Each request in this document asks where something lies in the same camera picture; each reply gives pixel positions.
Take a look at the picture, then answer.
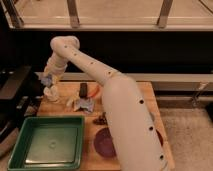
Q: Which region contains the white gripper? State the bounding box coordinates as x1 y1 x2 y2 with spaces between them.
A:
43 56 67 80

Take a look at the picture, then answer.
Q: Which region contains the blue sponge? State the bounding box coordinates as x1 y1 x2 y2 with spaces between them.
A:
41 74 53 88

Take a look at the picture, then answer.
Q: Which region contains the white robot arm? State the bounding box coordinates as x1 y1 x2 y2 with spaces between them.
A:
45 36 169 171

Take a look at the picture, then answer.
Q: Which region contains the white paper cup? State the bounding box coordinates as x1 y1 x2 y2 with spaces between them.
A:
44 85 59 102

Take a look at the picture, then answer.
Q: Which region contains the black equipment at left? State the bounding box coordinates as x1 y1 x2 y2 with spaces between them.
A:
0 66 44 143

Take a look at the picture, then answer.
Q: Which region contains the orange carrot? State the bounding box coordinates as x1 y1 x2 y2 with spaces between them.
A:
87 85 100 98

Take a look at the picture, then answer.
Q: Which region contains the crumpled blue white packet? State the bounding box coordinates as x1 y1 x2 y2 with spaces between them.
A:
66 94 95 113

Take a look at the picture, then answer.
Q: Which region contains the bunch of dark grapes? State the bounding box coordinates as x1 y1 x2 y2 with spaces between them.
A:
93 113 107 125

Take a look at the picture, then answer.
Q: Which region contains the green plastic tray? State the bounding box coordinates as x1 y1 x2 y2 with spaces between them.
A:
7 116 84 171

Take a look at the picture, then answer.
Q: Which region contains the purple bowl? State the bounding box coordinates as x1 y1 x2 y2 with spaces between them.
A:
94 127 116 158

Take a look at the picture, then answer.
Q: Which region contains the red bowl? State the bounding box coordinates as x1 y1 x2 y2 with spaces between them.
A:
157 130 164 146

